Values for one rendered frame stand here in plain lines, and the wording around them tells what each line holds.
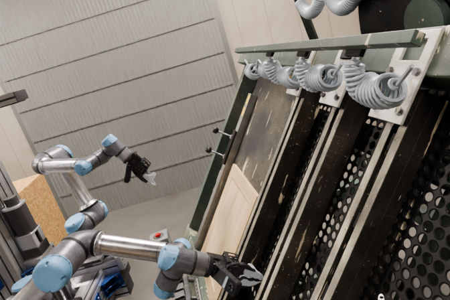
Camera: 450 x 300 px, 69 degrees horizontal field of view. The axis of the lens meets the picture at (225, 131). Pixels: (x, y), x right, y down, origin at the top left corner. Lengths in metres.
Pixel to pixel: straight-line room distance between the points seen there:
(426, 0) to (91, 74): 4.19
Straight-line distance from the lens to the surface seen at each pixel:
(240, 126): 1.80
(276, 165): 1.17
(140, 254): 1.31
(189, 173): 4.94
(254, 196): 1.42
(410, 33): 0.54
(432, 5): 1.31
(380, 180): 0.76
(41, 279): 1.34
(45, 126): 5.26
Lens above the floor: 2.00
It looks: 16 degrees down
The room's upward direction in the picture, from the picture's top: 17 degrees counter-clockwise
